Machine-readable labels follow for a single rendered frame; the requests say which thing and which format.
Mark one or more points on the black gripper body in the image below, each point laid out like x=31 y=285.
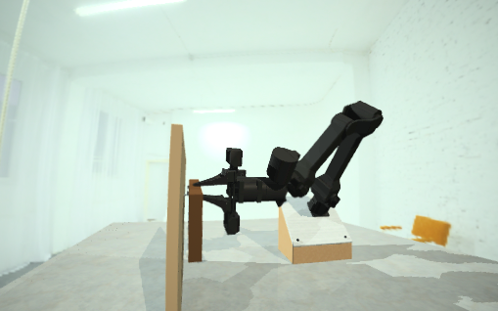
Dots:
x=244 y=189

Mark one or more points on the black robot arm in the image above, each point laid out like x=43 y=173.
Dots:
x=287 y=174

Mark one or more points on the brown wooden picture frame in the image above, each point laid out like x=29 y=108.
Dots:
x=195 y=222

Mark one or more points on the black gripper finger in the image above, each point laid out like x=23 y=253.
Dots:
x=218 y=201
x=217 y=180

